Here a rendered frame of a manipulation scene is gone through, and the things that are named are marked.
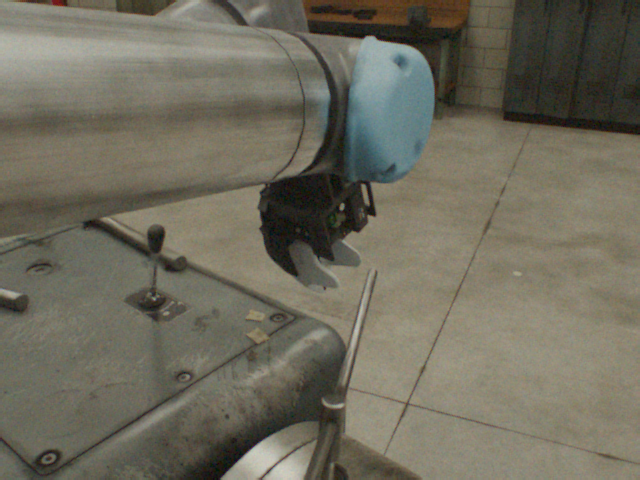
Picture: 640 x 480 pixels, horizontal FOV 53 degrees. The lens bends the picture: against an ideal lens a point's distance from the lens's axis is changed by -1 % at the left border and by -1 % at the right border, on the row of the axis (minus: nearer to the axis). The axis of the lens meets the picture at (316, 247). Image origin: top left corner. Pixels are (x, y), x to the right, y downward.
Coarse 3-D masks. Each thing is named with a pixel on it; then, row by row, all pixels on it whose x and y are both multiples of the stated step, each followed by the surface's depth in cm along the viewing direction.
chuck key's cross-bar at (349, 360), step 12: (372, 276) 76; (372, 288) 74; (360, 300) 73; (360, 312) 71; (360, 324) 69; (360, 336) 68; (348, 348) 66; (348, 360) 65; (348, 372) 63; (348, 384) 63; (324, 432) 55; (324, 444) 54; (312, 456) 53; (324, 456) 53; (312, 468) 51
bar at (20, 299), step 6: (0, 288) 83; (6, 288) 84; (0, 294) 83; (6, 294) 82; (12, 294) 82; (18, 294) 82; (24, 294) 83; (0, 300) 83; (6, 300) 82; (12, 300) 82; (18, 300) 82; (24, 300) 83; (12, 306) 82; (18, 306) 82; (24, 306) 83
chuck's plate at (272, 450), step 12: (288, 432) 66; (300, 432) 67; (312, 432) 67; (264, 444) 64; (276, 444) 64; (288, 444) 64; (300, 444) 64; (252, 456) 62; (264, 456) 62; (276, 456) 62; (240, 468) 61; (252, 468) 61; (264, 468) 61
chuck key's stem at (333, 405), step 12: (324, 396) 58; (336, 396) 58; (324, 408) 57; (336, 408) 56; (324, 420) 57; (336, 420) 57; (336, 432) 57; (336, 444) 58; (336, 456) 58; (324, 468) 59
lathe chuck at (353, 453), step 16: (304, 448) 64; (352, 448) 66; (368, 448) 69; (288, 464) 61; (304, 464) 61; (336, 464) 62; (352, 464) 62; (368, 464) 63; (384, 464) 64; (400, 464) 68
